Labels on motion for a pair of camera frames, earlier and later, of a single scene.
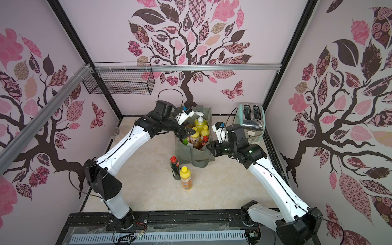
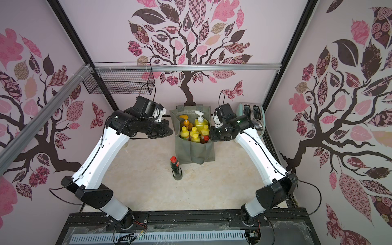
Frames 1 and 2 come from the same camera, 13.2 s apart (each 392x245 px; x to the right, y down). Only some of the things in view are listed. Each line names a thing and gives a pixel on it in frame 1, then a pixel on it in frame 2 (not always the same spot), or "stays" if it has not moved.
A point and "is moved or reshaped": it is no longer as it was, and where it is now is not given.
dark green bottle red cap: x=174 y=165 stays
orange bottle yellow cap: x=205 y=132 stays
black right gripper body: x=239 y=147 to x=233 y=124
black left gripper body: x=172 y=125 to x=154 y=129
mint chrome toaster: x=251 y=117 stays
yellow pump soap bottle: x=200 y=122 stays
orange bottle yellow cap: x=194 y=138 is moved or reshaped
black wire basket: x=131 y=78 stays
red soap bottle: x=204 y=140 stays
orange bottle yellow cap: x=186 y=176 to x=195 y=138
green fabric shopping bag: x=186 y=154 stays
